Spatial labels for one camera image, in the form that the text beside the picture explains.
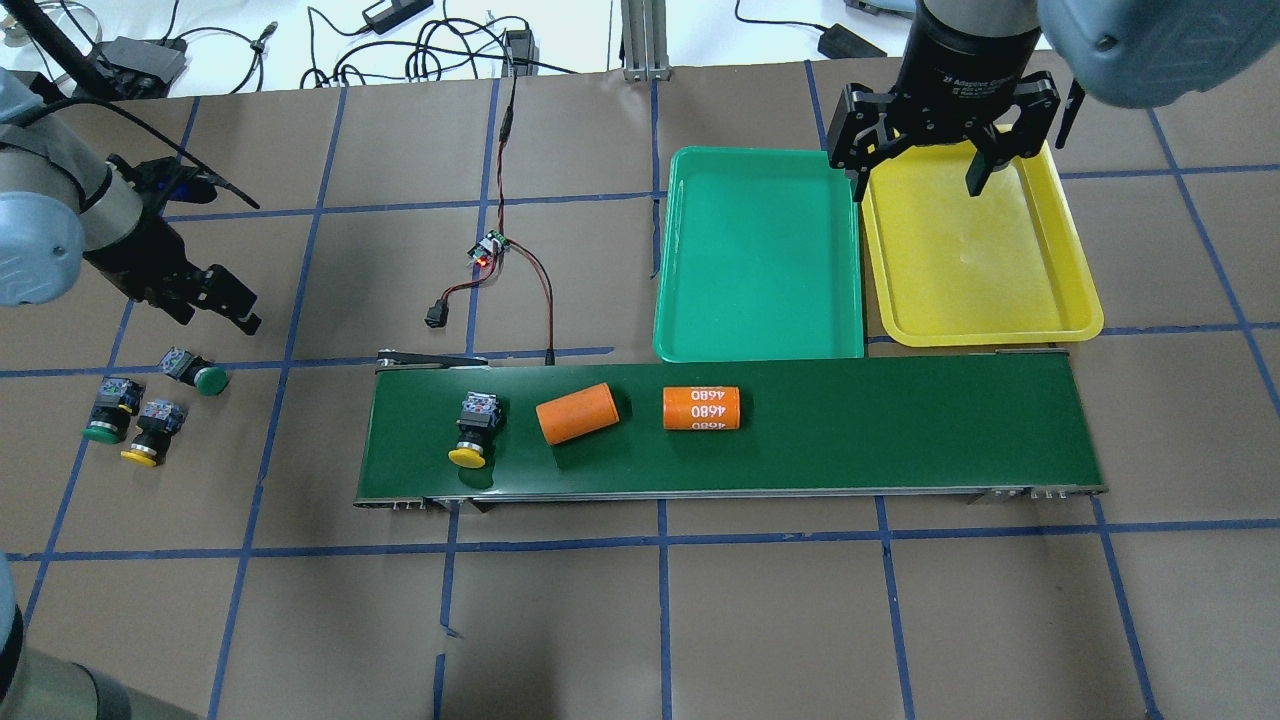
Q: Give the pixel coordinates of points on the green push button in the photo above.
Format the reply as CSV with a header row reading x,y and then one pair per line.
x,y
193,370
116,402

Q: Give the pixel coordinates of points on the yellow push button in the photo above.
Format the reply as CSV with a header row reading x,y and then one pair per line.
x,y
481,416
159,422

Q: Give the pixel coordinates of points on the orange cylinder labelled 4680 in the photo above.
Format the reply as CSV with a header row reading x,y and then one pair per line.
x,y
701,408

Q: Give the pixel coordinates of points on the plain orange cylinder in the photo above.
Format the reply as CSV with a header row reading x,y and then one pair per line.
x,y
577,414

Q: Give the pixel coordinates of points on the yellow plastic tray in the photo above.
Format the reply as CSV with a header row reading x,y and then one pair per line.
x,y
1005,267

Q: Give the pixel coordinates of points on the black power adapter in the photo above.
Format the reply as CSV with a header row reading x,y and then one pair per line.
x,y
839,42

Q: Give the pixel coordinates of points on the green plastic tray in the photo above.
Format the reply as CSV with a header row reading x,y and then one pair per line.
x,y
760,259

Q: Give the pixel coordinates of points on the green conveyor belt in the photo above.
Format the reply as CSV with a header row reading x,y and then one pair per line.
x,y
974,424

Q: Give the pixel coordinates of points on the small controller circuit board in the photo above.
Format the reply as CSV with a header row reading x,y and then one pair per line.
x,y
487,251

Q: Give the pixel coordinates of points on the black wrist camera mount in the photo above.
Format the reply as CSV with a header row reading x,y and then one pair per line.
x,y
162,180

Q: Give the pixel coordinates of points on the aluminium frame post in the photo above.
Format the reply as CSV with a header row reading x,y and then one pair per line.
x,y
644,54

